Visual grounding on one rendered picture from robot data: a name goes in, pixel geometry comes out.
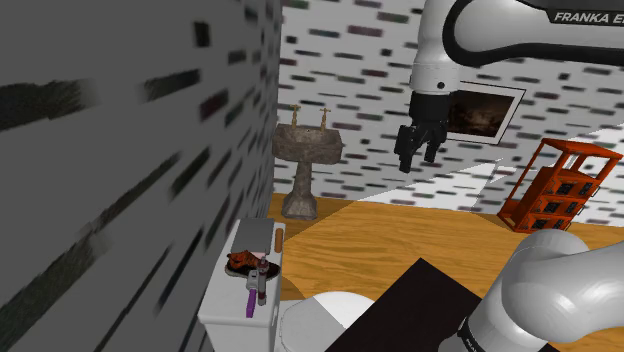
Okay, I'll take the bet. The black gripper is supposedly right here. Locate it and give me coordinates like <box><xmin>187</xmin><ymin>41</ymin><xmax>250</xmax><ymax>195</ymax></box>
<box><xmin>394</xmin><ymin>91</ymin><xmax>450</xmax><ymax>175</ymax></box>

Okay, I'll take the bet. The orange shelf unit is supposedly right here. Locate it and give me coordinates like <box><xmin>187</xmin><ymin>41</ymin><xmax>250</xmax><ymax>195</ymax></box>
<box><xmin>496</xmin><ymin>137</ymin><xmax>624</xmax><ymax>235</ymax></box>

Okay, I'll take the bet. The dark robot stand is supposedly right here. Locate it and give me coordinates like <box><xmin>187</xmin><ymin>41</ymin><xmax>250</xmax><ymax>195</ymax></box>
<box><xmin>323</xmin><ymin>257</ymin><xmax>562</xmax><ymax>352</ymax></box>

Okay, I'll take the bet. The grey flat tablet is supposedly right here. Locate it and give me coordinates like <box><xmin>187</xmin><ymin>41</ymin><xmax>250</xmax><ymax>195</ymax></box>
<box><xmin>229</xmin><ymin>217</ymin><xmax>276</xmax><ymax>256</ymax></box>

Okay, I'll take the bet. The dark red bottle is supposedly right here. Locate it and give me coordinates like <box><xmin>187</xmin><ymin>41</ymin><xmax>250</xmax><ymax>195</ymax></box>
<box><xmin>256</xmin><ymin>257</ymin><xmax>271</xmax><ymax>308</ymax></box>

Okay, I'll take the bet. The orange sneaker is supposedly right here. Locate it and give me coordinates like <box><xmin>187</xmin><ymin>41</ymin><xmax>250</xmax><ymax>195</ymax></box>
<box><xmin>224</xmin><ymin>249</ymin><xmax>282</xmax><ymax>280</ymax></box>

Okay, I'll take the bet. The white toilet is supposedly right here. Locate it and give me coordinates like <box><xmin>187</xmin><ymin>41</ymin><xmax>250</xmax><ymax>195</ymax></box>
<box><xmin>196</xmin><ymin>218</ymin><xmax>378</xmax><ymax>352</ymax></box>

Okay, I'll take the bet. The dark white-framed wall picture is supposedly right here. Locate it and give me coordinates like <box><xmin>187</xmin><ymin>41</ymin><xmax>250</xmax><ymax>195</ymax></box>
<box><xmin>445</xmin><ymin>80</ymin><xmax>527</xmax><ymax>147</ymax></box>

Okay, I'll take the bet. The brown stone pedestal sink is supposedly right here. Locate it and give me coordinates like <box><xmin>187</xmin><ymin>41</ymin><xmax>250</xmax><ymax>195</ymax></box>
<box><xmin>270</xmin><ymin>104</ymin><xmax>345</xmax><ymax>222</ymax></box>

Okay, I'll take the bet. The grey purple-handled razor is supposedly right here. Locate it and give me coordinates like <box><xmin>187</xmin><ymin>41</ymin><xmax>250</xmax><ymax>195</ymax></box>
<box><xmin>244</xmin><ymin>269</ymin><xmax>262</xmax><ymax>320</ymax></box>

